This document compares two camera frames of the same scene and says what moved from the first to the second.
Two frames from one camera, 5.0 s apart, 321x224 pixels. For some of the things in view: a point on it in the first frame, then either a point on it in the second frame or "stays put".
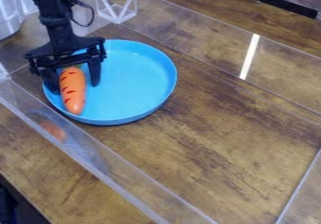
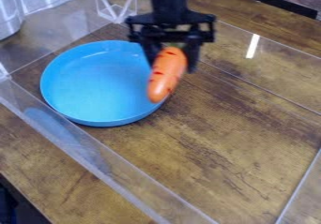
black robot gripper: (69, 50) to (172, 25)
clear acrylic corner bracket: (113, 11) stays put
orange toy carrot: (73, 87) to (169, 67)
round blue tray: (137, 83) stays put
